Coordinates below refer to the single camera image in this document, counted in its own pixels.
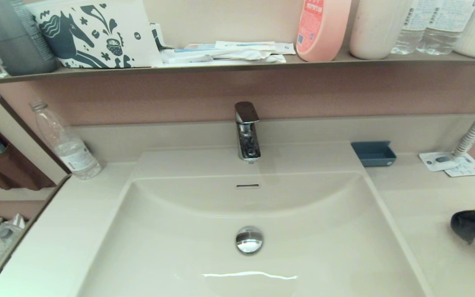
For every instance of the white instruction leaflet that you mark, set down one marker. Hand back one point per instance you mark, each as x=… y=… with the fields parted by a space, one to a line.
x=470 y=168

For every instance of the brown wall shelf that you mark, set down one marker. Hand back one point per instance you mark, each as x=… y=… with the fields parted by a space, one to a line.
x=262 y=64

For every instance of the clear labelled water bottle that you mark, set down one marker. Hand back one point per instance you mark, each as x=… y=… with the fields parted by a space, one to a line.
x=406 y=37
x=439 y=37

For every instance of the white packet with blue stripe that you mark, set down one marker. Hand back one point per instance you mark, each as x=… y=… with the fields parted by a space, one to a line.
x=196 y=49

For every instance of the chrome faucet spout body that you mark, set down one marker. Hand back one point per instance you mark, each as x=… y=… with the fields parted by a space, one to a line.
x=248 y=142

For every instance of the pink lotion bottle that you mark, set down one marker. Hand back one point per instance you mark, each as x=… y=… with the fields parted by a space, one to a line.
x=322 y=33

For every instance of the chrome sink drain stopper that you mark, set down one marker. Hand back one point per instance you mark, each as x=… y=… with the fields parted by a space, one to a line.
x=249 y=240

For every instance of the small white sachet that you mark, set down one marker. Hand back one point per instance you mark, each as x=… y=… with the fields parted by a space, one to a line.
x=284 y=48

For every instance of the white toothbrush packet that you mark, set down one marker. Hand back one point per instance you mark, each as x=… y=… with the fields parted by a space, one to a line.
x=245 y=45

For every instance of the cream cylindrical cup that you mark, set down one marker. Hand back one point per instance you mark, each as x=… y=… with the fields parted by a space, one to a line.
x=375 y=33

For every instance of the small white patterned box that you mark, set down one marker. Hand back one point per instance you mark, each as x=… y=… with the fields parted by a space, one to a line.
x=157 y=36

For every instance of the horse pattern white box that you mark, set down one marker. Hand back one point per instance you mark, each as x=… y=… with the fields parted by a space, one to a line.
x=97 y=33

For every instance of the crumpled white plastic wrapper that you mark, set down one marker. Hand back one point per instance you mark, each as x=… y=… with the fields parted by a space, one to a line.
x=237 y=57

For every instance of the dark grey bottle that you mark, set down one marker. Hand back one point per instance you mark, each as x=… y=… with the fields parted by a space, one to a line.
x=18 y=45

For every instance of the clear plastic water bottle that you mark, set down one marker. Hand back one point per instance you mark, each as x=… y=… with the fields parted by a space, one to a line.
x=70 y=150

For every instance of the brown hanging pouch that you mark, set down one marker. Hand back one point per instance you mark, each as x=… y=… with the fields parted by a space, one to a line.
x=18 y=171

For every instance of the blue plastic soap dish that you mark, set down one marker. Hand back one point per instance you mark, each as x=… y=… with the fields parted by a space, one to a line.
x=373 y=156

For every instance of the white ceramic sink basin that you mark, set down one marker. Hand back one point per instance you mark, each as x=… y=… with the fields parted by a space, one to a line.
x=324 y=239

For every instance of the white sachet with grey print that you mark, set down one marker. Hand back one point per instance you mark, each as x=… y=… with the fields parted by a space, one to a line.
x=436 y=161

